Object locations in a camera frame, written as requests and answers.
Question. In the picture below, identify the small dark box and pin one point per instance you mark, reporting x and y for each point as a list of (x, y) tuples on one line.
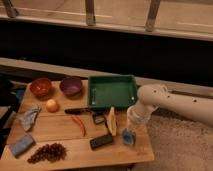
[(98, 119)]

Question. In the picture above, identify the bunch of dark grapes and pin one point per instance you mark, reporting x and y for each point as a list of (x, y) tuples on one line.
[(50, 152)]

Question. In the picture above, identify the black rectangular block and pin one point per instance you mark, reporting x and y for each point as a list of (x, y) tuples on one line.
[(101, 141)]

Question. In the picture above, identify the blue plastic cup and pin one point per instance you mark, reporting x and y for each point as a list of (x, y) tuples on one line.
[(128, 137)]

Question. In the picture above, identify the red chili pepper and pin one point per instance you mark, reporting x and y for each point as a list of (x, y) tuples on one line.
[(78, 121)]

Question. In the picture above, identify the orange fruit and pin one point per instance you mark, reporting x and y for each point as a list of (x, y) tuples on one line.
[(52, 106)]

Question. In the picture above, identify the blue sponge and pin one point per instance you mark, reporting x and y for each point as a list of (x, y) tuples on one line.
[(22, 145)]

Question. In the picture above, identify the black handled knife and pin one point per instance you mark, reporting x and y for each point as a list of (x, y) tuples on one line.
[(77, 111)]

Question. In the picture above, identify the green plastic tray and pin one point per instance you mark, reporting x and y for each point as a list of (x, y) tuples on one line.
[(119, 91)]

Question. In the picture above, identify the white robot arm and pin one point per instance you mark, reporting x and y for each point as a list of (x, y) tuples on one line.
[(154, 96)]

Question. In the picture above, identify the metal utensil in tray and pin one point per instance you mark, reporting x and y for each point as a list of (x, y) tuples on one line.
[(93, 96)]

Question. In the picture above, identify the red bowl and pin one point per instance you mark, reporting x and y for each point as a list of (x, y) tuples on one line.
[(41, 87)]

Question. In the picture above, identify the grey crumpled cloth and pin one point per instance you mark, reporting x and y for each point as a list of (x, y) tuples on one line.
[(27, 119)]

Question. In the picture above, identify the purple bowl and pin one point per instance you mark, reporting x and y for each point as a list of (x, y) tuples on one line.
[(71, 86)]

